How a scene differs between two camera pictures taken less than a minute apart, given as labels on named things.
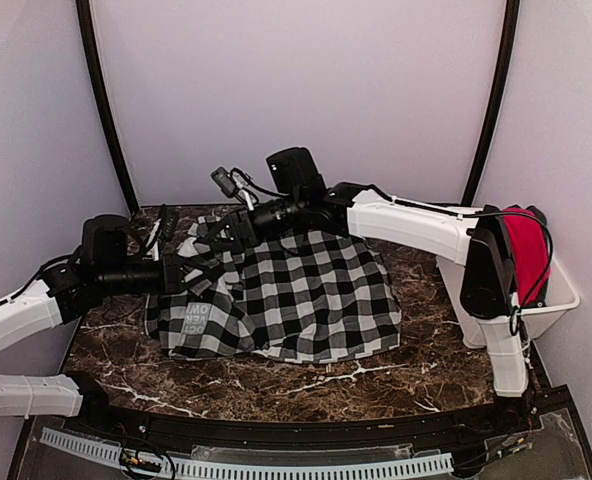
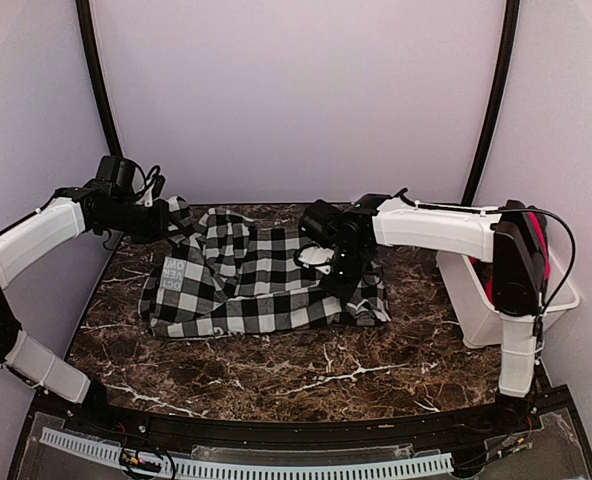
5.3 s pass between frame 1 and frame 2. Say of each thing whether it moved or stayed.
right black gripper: moved
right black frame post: stayed
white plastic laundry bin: stayed
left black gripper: moved
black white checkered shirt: moved
